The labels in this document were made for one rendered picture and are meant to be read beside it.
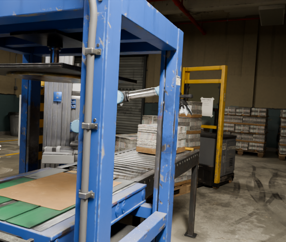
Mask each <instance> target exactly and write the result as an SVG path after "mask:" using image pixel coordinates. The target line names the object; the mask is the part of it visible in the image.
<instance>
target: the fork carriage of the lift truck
mask: <svg viewBox="0 0 286 242"><path fill-rule="evenodd" d="M213 171H214V167H213V166H210V165H205V164H201V163H199V168H198V180H197V181H198V182H202V183H203V184H204V185H208V186H212V185H213Z"/></svg>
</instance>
